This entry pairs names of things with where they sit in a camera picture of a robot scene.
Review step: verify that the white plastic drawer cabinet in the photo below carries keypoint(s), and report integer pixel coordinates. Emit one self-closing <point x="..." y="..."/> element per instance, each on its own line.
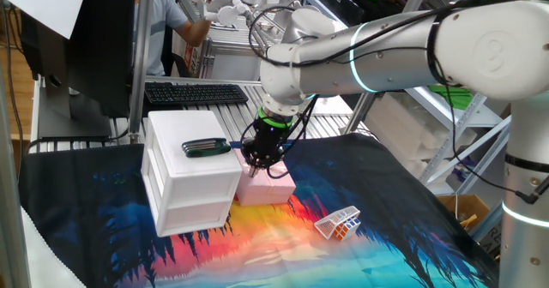
<point x="193" y="185"/>

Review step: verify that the person's bare forearm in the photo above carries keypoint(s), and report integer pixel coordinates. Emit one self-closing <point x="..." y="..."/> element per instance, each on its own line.
<point x="195" y="31"/>

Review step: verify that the cardboard box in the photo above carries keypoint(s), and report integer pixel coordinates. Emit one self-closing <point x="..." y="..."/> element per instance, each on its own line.
<point x="467" y="204"/>

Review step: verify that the person in blue shirt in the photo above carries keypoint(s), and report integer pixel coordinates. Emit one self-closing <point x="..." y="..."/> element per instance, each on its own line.
<point x="161" y="26"/>

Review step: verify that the pink gift box lid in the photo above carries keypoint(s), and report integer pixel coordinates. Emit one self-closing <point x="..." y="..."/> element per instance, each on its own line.
<point x="279" y="178"/>

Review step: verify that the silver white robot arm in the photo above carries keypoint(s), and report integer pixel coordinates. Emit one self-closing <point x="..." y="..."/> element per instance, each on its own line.
<point x="386" y="61"/>

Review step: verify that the white paper sheet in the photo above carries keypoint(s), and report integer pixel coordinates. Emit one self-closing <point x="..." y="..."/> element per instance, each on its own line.
<point x="47" y="5"/>

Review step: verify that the white rubik's cube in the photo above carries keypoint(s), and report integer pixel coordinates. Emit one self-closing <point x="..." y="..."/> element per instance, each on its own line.
<point x="326" y="226"/>

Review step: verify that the colourful landscape tablecloth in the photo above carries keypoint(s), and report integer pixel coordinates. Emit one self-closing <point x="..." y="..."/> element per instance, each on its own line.
<point x="300" y="245"/>

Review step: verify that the black monitor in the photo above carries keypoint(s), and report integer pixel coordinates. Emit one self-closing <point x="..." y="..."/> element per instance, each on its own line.
<point x="98" y="43"/>

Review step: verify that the grey lettered plate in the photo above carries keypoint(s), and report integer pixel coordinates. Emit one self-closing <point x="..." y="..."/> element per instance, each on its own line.
<point x="489" y="238"/>

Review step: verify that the aluminium diagonal strut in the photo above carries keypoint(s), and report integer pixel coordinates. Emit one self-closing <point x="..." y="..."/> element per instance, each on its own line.
<point x="486" y="223"/>

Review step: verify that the green folding hex key set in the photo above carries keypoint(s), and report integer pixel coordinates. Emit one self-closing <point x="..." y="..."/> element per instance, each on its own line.
<point x="206" y="147"/>

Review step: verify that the black office chair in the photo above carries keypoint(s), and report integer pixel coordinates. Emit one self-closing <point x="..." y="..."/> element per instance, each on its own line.
<point x="171" y="61"/>

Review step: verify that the white underlay cloth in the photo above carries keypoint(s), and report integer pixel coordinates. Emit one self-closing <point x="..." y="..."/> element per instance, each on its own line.
<point x="47" y="262"/>

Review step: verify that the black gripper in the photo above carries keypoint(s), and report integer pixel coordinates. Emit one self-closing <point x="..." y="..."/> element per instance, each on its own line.
<point x="270" y="140"/>

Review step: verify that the white metal shelf rack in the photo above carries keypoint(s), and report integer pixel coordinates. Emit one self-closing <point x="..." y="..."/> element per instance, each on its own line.
<point x="489" y="118"/>

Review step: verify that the aluminium frame post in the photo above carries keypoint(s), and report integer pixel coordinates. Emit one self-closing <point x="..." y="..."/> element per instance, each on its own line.
<point x="10" y="193"/>
<point x="141" y="43"/>

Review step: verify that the white teleoperation device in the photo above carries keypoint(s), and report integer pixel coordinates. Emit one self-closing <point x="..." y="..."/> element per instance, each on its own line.
<point x="225" y="13"/>

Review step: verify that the white foam block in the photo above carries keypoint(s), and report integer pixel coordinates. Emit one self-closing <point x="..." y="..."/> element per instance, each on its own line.
<point x="399" y="125"/>

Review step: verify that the black keyboard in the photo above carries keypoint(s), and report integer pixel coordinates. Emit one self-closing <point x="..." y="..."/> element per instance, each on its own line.
<point x="193" y="94"/>

